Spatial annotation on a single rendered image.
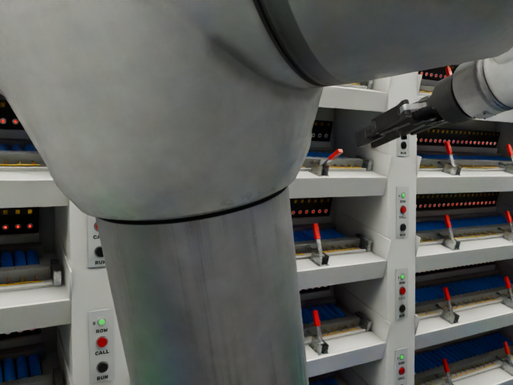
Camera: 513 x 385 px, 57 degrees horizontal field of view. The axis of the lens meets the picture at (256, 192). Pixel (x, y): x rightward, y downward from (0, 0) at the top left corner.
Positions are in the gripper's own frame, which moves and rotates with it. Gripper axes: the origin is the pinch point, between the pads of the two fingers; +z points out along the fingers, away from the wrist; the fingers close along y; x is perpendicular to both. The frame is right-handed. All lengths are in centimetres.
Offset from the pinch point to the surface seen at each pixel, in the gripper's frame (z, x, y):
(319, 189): 17.6, -6.5, -1.7
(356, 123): 23.8, 11.4, 17.6
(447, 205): 36, -9, 60
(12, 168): 20, -1, -60
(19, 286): 25, -20, -60
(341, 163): 21.7, 0.3, 8.9
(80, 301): 21, -24, -51
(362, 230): 27.7, -15.2, 17.3
